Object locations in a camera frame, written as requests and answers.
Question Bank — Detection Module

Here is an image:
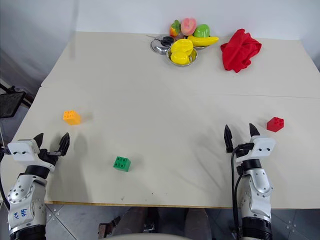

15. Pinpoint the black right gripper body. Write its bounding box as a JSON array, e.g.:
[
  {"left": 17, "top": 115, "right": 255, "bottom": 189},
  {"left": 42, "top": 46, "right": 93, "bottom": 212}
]
[{"left": 225, "top": 142, "right": 255, "bottom": 154}]

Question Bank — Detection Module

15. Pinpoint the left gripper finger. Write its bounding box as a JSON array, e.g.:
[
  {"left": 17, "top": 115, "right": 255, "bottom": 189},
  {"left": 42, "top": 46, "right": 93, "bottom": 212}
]
[
  {"left": 58, "top": 132, "right": 71, "bottom": 157},
  {"left": 33, "top": 132, "right": 45, "bottom": 151}
]

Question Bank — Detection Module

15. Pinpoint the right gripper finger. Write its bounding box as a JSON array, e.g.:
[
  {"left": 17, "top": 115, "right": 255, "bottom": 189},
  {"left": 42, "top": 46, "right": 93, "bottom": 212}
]
[
  {"left": 248, "top": 122, "right": 261, "bottom": 138},
  {"left": 223, "top": 124, "right": 235, "bottom": 151}
]

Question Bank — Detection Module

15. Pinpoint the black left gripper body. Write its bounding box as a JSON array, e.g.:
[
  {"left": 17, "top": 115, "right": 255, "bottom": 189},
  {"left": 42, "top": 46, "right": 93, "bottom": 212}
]
[{"left": 36, "top": 148, "right": 63, "bottom": 167}]

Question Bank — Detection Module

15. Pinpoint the red toy brick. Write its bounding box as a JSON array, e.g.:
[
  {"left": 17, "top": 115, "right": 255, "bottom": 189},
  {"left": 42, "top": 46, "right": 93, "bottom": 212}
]
[{"left": 266, "top": 116, "right": 285, "bottom": 133}]

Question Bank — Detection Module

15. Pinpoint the orange toy brick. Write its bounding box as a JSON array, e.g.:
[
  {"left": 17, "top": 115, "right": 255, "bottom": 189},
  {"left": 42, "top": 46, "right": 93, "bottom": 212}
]
[{"left": 62, "top": 109, "right": 82, "bottom": 126}]

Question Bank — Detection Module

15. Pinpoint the black stand with panel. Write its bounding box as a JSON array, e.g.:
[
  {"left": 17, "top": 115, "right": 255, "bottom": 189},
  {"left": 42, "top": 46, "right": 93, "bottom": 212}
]
[{"left": 0, "top": 81, "right": 32, "bottom": 119}]

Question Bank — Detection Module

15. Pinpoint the green toy brick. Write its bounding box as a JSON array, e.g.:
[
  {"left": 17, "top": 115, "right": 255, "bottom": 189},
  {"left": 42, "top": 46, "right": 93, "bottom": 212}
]
[{"left": 112, "top": 155, "right": 132, "bottom": 173}]

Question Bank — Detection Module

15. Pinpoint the crumpled red cloth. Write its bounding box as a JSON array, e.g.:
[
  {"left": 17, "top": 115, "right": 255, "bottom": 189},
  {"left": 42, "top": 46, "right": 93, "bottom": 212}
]
[{"left": 220, "top": 28, "right": 263, "bottom": 74}]

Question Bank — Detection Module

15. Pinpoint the steel bowl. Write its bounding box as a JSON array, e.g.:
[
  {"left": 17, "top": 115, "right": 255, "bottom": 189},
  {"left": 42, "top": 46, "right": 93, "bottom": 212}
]
[{"left": 166, "top": 46, "right": 199, "bottom": 67}]

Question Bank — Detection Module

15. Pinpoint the yellow toy bell pepper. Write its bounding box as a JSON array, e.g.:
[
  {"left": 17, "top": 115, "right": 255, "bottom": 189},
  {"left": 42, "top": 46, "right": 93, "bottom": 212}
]
[{"left": 170, "top": 38, "right": 194, "bottom": 65}]

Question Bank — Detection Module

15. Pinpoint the yellow toy banana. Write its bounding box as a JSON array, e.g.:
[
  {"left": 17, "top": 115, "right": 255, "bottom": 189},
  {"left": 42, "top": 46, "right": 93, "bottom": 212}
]
[{"left": 187, "top": 34, "right": 220, "bottom": 47}]

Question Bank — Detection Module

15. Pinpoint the green toy fruit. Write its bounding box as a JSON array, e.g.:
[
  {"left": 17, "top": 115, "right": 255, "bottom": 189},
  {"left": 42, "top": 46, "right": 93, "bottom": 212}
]
[{"left": 193, "top": 23, "right": 211, "bottom": 38}]

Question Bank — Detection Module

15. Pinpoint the steel lid with black knob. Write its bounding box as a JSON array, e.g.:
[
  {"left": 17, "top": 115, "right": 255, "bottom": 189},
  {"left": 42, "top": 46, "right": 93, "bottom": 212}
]
[{"left": 150, "top": 34, "right": 176, "bottom": 56}]

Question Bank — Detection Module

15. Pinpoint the pink toy peach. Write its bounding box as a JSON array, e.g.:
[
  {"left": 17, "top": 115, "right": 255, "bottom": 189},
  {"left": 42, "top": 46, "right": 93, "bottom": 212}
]
[{"left": 180, "top": 17, "right": 198, "bottom": 36}]

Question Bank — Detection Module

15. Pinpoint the white rounded robot torso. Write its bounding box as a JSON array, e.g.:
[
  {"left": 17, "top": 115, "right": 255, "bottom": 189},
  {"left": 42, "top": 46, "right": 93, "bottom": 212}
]
[{"left": 103, "top": 232, "right": 217, "bottom": 240}]

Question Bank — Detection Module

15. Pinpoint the red orange toy strawberry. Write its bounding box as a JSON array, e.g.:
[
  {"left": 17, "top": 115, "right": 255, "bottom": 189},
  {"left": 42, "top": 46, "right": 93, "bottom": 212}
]
[{"left": 169, "top": 19, "right": 182, "bottom": 38}]

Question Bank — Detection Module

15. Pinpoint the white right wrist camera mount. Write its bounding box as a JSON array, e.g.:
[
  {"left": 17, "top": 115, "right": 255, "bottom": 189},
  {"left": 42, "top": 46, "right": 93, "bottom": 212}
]
[{"left": 235, "top": 135, "right": 277, "bottom": 160}]

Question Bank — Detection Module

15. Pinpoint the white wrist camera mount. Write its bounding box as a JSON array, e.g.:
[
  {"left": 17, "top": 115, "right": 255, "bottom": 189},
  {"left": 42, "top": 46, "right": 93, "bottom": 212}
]
[
  {"left": 7, "top": 139, "right": 40, "bottom": 162},
  {"left": 235, "top": 135, "right": 277, "bottom": 160}
]

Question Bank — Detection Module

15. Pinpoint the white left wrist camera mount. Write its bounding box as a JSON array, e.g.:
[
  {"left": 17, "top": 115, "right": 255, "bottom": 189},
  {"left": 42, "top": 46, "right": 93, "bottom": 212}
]
[{"left": 7, "top": 139, "right": 40, "bottom": 162}]

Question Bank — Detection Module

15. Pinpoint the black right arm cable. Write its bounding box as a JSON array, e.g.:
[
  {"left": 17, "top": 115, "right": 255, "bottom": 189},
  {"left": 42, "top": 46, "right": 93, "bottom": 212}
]
[{"left": 230, "top": 143, "right": 252, "bottom": 240}]

